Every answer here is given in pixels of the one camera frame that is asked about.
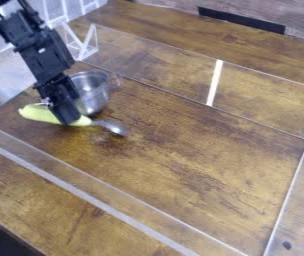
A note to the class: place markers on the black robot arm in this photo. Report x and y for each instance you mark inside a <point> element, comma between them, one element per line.
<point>21,25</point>

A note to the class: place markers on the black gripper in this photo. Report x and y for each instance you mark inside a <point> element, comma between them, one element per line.
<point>48,58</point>

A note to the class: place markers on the small stainless steel pot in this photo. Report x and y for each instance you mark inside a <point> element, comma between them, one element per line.
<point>94,86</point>

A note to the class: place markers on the clear acrylic back barrier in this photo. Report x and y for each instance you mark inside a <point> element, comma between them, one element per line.
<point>260,97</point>

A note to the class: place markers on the clear acrylic corner bracket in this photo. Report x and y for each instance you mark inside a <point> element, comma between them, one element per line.
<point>81,48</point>

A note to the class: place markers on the black wall slot strip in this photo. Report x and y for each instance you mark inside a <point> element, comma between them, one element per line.
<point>241,20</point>

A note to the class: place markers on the clear acrylic front barrier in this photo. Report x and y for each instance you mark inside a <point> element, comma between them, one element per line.
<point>161,226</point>

